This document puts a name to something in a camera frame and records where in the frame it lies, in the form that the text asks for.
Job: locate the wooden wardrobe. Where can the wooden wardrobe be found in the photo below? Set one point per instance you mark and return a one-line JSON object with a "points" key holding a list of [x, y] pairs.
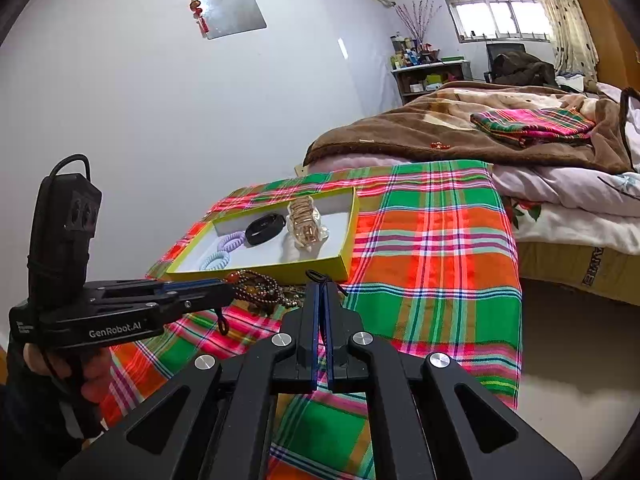
{"points": [[618, 53]]}

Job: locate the wooden shelf with clutter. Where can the wooden shelf with clutter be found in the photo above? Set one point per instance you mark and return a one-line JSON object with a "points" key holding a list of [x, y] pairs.
{"points": [[418, 69]]}

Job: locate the folded plaid cloth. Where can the folded plaid cloth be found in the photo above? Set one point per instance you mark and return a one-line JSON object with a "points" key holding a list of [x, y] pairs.
{"points": [[525, 128]]}

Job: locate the red hanging knot ornament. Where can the red hanging knot ornament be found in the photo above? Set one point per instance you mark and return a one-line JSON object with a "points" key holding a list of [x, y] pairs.
{"points": [[196, 9]]}

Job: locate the dried branch bouquet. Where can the dried branch bouquet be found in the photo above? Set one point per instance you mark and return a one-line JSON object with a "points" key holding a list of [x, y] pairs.
{"points": [[417, 17]]}

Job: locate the window with white frame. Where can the window with white frame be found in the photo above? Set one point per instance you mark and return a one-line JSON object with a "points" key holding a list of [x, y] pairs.
{"points": [[492, 20]]}

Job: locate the yellow-green cardboard box tray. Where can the yellow-green cardboard box tray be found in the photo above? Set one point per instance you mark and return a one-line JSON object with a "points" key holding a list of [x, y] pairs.
{"points": [[279, 257]]}

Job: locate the black chair with clothes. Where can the black chair with clothes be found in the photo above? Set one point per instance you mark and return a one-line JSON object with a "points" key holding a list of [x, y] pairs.
{"points": [[510, 64]]}

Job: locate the brown fleece blanket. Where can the brown fleece blanket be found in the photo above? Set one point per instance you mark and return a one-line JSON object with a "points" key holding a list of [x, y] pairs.
{"points": [[438, 126]]}

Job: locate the shiny wall mirror panel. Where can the shiny wall mirror panel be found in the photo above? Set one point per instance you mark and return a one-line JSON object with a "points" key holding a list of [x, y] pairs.
{"points": [[230, 17]]}

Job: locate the patterned cream curtain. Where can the patterned cream curtain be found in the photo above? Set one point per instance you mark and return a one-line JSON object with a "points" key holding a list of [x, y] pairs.
{"points": [[574, 49]]}

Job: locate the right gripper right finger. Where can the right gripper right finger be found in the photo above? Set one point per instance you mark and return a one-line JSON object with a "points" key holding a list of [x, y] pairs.
{"points": [[428, 417]]}

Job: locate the plaid red green tablecloth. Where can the plaid red green tablecloth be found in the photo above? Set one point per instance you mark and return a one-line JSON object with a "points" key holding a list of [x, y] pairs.
{"points": [[434, 268]]}

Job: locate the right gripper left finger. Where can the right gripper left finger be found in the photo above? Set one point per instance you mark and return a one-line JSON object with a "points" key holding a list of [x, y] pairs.
{"points": [[213, 420]]}

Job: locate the white floral quilt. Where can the white floral quilt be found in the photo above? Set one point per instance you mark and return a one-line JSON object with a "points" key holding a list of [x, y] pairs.
{"points": [[577, 206]]}

